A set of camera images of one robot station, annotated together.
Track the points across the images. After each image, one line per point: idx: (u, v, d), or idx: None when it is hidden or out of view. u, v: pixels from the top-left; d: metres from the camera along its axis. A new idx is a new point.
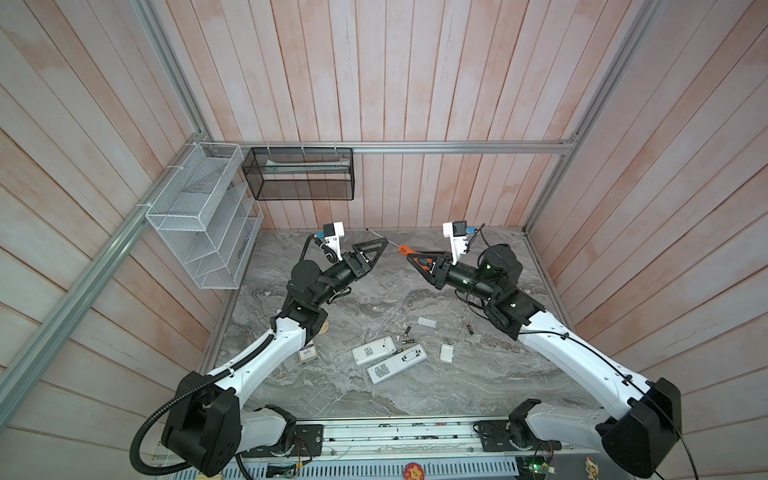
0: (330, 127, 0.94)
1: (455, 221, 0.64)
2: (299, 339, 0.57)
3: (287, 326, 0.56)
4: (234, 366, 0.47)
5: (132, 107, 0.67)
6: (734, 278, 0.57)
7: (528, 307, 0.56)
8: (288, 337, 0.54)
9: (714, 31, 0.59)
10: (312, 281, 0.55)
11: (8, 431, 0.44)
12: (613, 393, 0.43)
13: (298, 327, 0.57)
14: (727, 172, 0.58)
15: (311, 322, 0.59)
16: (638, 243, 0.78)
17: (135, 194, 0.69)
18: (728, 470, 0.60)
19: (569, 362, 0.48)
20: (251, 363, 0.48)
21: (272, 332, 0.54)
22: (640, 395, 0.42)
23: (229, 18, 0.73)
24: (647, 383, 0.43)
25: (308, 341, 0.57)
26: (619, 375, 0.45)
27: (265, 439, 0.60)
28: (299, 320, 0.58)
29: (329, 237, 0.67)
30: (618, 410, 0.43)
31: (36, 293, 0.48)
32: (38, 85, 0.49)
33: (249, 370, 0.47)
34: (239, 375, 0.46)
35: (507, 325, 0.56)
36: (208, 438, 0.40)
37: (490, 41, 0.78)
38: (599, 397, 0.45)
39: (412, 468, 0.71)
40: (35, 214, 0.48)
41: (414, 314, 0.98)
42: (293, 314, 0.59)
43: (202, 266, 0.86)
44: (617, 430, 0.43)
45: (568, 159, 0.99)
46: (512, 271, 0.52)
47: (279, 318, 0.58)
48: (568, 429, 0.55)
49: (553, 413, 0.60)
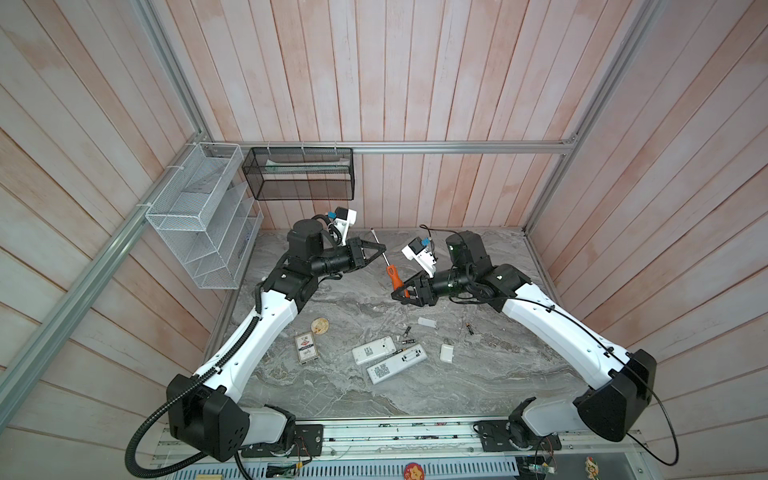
0: (330, 126, 0.94)
1: (411, 241, 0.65)
2: (288, 312, 0.52)
3: (273, 303, 0.51)
4: (219, 363, 0.43)
5: (132, 107, 0.67)
6: (734, 277, 0.57)
7: (516, 280, 0.54)
8: (275, 313, 0.50)
9: (714, 30, 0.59)
10: (315, 231, 0.54)
11: (8, 431, 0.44)
12: (594, 364, 0.44)
13: (285, 299, 0.51)
14: (727, 172, 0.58)
15: (298, 291, 0.53)
16: (639, 243, 0.78)
17: (135, 194, 0.69)
18: (729, 470, 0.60)
19: (554, 334, 0.48)
20: (239, 355, 0.44)
21: (257, 312, 0.49)
22: (621, 366, 0.43)
23: (229, 18, 0.73)
24: (627, 354, 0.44)
25: (299, 308, 0.56)
26: (602, 347, 0.45)
27: (267, 437, 0.61)
28: (284, 292, 0.52)
29: (337, 220, 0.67)
30: (597, 380, 0.44)
31: (36, 293, 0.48)
32: (38, 85, 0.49)
33: (237, 363, 0.44)
34: (227, 370, 0.43)
35: (495, 293, 0.54)
36: (213, 431, 0.39)
37: (490, 41, 0.78)
38: (579, 368, 0.46)
39: (412, 468, 0.71)
40: (34, 214, 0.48)
41: (414, 314, 0.98)
42: (278, 285, 0.53)
43: (202, 266, 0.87)
44: (595, 398, 0.44)
45: (568, 158, 0.99)
46: (471, 243, 0.56)
47: (265, 293, 0.52)
48: (557, 415, 0.56)
49: (543, 404, 0.61)
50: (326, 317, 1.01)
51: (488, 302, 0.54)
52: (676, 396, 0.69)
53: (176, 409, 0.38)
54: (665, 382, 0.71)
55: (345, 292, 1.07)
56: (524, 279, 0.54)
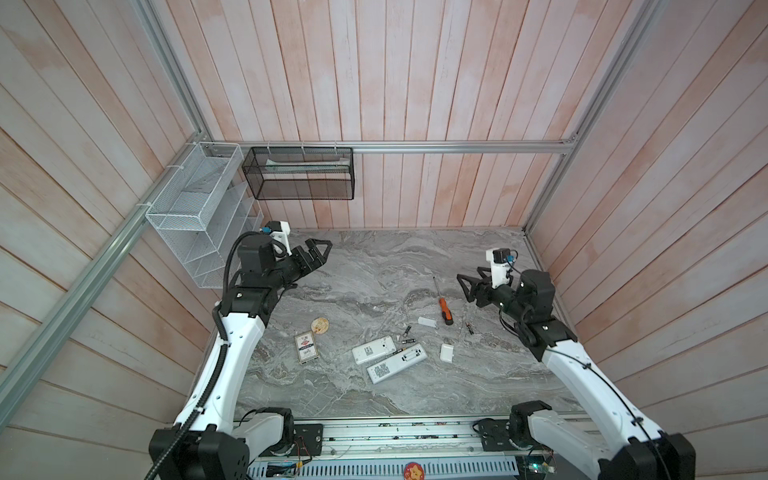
0: (330, 126, 0.94)
1: (498, 250, 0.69)
2: (256, 329, 0.50)
3: (237, 326, 0.48)
4: (200, 402, 0.41)
5: (133, 107, 0.68)
6: (734, 277, 0.57)
7: (561, 334, 0.57)
8: (243, 336, 0.48)
9: (714, 31, 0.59)
10: (264, 242, 0.55)
11: (8, 430, 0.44)
12: (616, 426, 0.43)
13: (249, 317, 0.50)
14: (726, 172, 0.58)
15: (260, 305, 0.52)
16: (639, 242, 0.77)
17: (134, 194, 0.69)
18: (727, 470, 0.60)
19: (585, 391, 0.49)
20: (219, 388, 0.42)
21: (224, 340, 0.47)
22: (646, 438, 0.42)
23: (229, 17, 0.73)
24: (658, 431, 0.42)
25: (265, 323, 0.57)
26: (630, 414, 0.44)
27: (268, 441, 0.60)
28: (246, 311, 0.50)
29: (274, 233, 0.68)
30: (615, 444, 0.43)
31: (36, 293, 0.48)
32: (38, 85, 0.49)
33: (219, 395, 0.42)
34: (211, 406, 0.41)
35: (537, 343, 0.58)
36: (215, 472, 0.37)
37: (490, 41, 0.78)
38: (602, 429, 0.46)
39: (412, 468, 0.71)
40: (34, 213, 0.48)
41: (414, 314, 0.98)
42: (237, 306, 0.51)
43: (202, 266, 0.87)
44: (612, 464, 0.42)
45: (568, 158, 0.99)
46: (545, 293, 0.57)
47: (226, 318, 0.49)
48: (567, 443, 0.55)
49: (558, 425, 0.60)
50: (326, 317, 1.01)
51: (529, 346, 0.59)
52: (674, 396, 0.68)
53: (168, 467, 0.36)
54: (664, 382, 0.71)
55: (345, 292, 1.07)
56: (571, 335, 0.57)
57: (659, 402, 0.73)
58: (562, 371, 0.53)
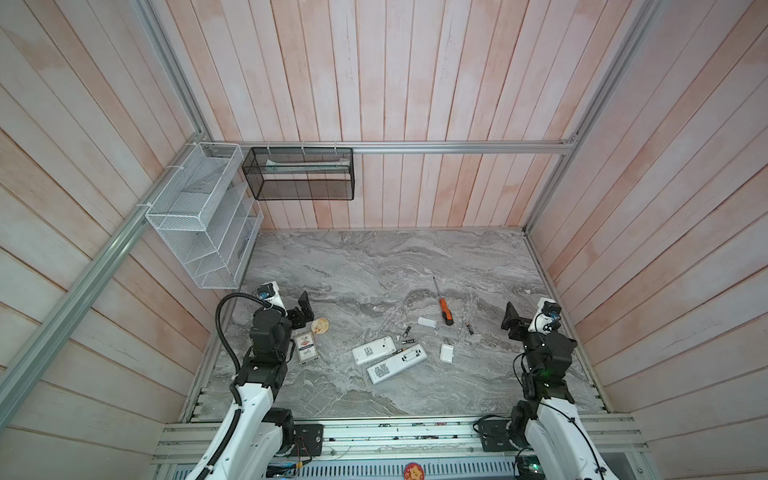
0: (330, 127, 0.94)
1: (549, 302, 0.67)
2: (266, 399, 0.56)
3: (252, 393, 0.55)
4: (210, 461, 0.44)
5: (132, 107, 0.67)
6: (734, 277, 0.57)
7: (560, 393, 0.62)
8: (256, 403, 0.53)
9: (714, 31, 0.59)
10: (275, 322, 0.61)
11: (8, 431, 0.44)
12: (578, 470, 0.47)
13: (263, 388, 0.56)
14: (726, 172, 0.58)
15: (273, 378, 0.59)
16: (639, 242, 0.77)
17: (134, 194, 0.69)
18: (728, 470, 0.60)
19: (561, 440, 0.54)
20: (228, 450, 0.46)
21: (238, 405, 0.53)
22: None
23: (229, 18, 0.73)
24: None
25: (275, 395, 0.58)
26: (596, 463, 0.48)
27: (269, 453, 0.61)
28: (259, 383, 0.57)
29: (271, 296, 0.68)
30: None
31: (36, 293, 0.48)
32: (39, 85, 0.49)
33: (228, 457, 0.45)
34: (220, 467, 0.44)
35: (534, 397, 0.65)
36: None
37: (490, 41, 0.78)
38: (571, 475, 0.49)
39: (412, 468, 0.71)
40: (34, 214, 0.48)
41: (414, 314, 0.98)
42: (251, 378, 0.58)
43: (202, 266, 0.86)
44: None
45: (568, 158, 0.99)
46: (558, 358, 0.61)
47: (241, 389, 0.55)
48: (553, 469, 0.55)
49: (549, 445, 0.59)
50: (326, 317, 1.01)
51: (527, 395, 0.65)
52: (674, 396, 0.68)
53: None
54: (663, 383, 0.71)
55: (346, 292, 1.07)
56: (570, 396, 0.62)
57: (659, 402, 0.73)
58: (549, 423, 0.59)
